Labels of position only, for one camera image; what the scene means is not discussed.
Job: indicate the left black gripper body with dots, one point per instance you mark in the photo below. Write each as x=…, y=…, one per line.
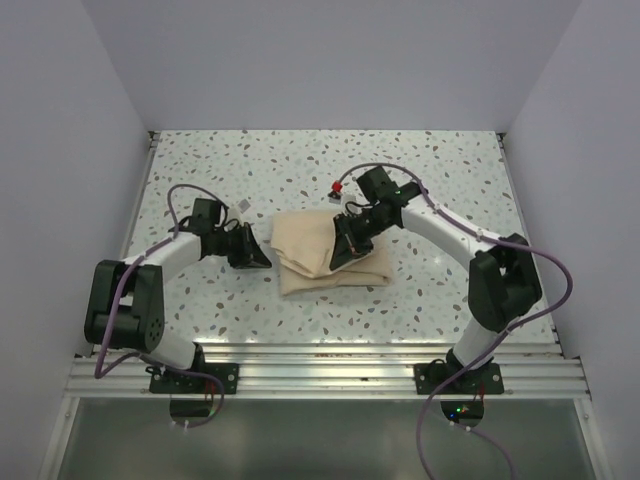
x=229, y=244

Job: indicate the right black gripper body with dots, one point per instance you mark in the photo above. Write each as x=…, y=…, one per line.
x=367, y=225

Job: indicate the beige cloth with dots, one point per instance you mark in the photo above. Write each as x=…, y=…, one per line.
x=303, y=242

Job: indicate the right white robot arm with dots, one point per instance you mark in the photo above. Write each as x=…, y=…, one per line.
x=503, y=282

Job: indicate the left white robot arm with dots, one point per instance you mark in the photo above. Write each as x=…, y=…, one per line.
x=126, y=309

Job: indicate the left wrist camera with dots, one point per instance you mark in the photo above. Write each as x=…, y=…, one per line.
x=237, y=210

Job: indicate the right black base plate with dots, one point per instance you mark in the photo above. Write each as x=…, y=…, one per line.
x=440, y=378

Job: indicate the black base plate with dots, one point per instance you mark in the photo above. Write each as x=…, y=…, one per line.
x=223, y=377
x=440, y=378

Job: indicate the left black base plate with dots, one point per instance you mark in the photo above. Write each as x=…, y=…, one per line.
x=223, y=377

